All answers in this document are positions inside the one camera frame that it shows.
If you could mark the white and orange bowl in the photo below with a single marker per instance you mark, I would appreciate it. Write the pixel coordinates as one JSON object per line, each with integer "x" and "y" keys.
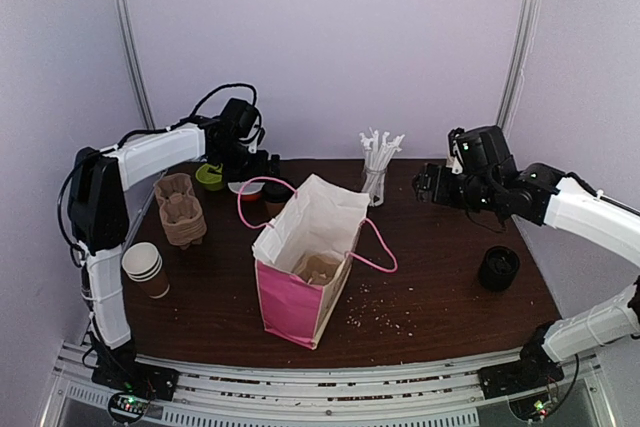
{"x": 249, "y": 193}

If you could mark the front aluminium rail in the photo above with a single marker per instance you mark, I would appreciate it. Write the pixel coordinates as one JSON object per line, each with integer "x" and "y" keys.
{"x": 438, "y": 393}

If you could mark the stack of black lids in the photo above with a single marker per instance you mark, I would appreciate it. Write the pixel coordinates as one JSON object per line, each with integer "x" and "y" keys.
{"x": 498, "y": 268}

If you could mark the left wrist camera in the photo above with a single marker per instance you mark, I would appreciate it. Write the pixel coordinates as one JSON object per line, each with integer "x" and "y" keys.
{"x": 255, "y": 138}

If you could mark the pink paper bag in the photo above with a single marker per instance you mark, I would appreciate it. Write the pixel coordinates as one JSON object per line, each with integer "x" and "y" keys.
{"x": 320, "y": 218}

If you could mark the stack of paper cups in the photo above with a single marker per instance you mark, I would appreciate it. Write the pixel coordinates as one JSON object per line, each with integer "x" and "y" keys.
{"x": 143, "y": 264}

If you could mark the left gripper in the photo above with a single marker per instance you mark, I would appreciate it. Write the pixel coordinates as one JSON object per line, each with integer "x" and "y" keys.
{"x": 258, "y": 170}

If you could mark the left aluminium frame post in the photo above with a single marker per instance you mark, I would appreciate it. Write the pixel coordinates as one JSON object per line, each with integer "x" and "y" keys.
{"x": 134, "y": 71}

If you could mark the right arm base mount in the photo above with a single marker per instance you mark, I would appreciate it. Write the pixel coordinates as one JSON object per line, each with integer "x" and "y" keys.
{"x": 518, "y": 376}

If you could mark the single cardboard cup carrier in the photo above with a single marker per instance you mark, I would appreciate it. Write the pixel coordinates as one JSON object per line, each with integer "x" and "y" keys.
{"x": 316, "y": 269}

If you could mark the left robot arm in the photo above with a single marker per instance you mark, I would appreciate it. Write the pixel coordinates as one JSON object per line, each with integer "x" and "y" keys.
{"x": 99, "y": 218}

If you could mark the brown paper coffee cup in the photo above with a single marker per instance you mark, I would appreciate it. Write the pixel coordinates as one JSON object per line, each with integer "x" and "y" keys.
{"x": 274, "y": 209}

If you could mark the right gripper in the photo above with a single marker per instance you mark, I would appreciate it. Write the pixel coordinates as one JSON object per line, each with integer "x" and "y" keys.
{"x": 432, "y": 185}

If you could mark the right aluminium frame post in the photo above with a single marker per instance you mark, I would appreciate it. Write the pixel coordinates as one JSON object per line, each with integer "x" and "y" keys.
{"x": 514, "y": 83}

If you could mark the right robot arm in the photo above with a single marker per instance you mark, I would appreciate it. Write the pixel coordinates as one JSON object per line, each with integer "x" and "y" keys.
{"x": 481, "y": 175}

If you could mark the glass with wrapped straws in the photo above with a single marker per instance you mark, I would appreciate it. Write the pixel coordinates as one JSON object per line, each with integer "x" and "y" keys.
{"x": 378, "y": 150}

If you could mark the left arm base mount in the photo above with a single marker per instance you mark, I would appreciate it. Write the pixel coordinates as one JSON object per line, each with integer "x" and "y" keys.
{"x": 141, "y": 380}

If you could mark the green bowl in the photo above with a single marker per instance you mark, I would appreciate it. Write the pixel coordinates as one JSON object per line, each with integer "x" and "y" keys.
{"x": 210, "y": 177}

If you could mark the black cup lid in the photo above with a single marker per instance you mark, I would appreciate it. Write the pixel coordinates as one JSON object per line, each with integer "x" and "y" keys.
{"x": 275, "y": 192}

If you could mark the cardboard cup carrier stack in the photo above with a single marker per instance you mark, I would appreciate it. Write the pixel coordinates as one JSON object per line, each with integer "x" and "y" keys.
{"x": 180, "y": 211}

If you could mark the aluminium frame post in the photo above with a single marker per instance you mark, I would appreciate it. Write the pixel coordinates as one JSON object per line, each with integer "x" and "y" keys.
{"x": 134, "y": 71}
{"x": 514, "y": 83}

